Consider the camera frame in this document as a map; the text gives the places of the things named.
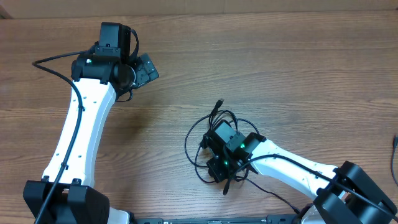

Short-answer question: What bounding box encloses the thin black cable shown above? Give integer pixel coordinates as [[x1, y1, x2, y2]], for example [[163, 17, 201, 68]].
[[183, 98, 301, 214]]

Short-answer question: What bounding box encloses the thick black usb cable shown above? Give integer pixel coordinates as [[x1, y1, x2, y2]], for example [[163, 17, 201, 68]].
[[390, 134, 398, 187]]

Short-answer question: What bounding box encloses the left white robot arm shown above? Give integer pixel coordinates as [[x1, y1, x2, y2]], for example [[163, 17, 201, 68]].
[[23, 22, 159, 223]]

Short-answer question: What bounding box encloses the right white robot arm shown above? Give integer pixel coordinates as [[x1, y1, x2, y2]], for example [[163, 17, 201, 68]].
[[200, 120, 397, 224]]

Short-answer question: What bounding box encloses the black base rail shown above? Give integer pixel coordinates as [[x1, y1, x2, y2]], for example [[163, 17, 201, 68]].
[[107, 203, 354, 224]]

